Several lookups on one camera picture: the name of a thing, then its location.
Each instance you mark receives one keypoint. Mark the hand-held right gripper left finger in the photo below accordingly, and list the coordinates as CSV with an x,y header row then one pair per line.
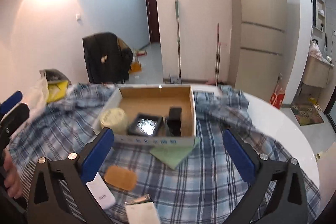
x,y
98,153

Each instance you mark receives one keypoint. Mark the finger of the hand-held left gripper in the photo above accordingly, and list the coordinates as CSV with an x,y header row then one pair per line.
x,y
15,116
11,101

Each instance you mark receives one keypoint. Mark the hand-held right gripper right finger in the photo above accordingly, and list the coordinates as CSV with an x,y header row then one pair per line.
x,y
239,158

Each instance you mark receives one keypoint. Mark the orange pad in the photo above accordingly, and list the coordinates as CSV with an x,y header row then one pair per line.
x,y
120,177

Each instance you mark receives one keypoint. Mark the round cream tin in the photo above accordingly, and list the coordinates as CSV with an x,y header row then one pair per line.
x,y
113,119

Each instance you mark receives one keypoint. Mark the white rectangular device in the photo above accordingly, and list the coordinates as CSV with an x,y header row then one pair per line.
x,y
101,193

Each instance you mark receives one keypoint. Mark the black square window box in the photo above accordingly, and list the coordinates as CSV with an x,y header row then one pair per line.
x,y
145,125

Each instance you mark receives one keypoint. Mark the green card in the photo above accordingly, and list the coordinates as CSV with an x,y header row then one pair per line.
x,y
170,157

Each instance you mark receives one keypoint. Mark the black battery pack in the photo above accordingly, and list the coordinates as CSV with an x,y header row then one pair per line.
x,y
175,119

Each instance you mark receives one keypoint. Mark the grey card box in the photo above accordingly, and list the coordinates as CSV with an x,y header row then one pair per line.
x,y
143,213

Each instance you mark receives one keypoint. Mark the white cardboard box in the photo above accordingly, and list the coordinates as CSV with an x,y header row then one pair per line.
x,y
155,100

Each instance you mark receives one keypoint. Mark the person's left hand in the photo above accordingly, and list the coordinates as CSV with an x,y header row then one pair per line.
x,y
13,182

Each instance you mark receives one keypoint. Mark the white plastic bag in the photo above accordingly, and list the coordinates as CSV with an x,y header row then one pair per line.
x,y
39,92

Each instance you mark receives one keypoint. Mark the striped cloth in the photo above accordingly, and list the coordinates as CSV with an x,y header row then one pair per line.
x,y
26,174

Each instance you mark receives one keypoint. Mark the blue plaid cloth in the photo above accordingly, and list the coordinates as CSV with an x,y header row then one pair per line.
x,y
210,187

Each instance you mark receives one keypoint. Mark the yellow packet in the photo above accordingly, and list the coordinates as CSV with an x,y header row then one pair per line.
x,y
56,91

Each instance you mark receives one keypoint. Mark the red bag on floor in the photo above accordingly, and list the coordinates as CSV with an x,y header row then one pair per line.
x,y
278,98

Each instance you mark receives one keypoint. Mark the patterned floor mat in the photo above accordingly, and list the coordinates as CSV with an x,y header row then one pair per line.
x,y
307,115

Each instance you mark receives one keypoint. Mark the orange cardboard box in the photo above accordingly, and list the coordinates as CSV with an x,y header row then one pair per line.
x,y
136,67

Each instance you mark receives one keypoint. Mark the chair with dark jacket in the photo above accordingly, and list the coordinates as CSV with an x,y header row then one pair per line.
x,y
102,56

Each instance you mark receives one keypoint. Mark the beige vanity cabinet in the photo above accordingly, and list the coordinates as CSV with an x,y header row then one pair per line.
x,y
315,71

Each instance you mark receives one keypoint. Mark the beige refrigerator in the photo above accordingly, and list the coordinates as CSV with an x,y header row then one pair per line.
x,y
260,29

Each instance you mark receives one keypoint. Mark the pile of clothes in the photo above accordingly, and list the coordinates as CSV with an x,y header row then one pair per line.
x,y
315,49

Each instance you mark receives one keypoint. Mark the dark red door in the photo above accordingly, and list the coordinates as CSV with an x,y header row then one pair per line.
x,y
152,14

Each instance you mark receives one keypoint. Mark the white light switch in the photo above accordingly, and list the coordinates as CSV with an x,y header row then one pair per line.
x,y
78,17

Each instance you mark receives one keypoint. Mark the wall niche shelf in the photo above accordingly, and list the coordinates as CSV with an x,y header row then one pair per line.
x,y
321,14

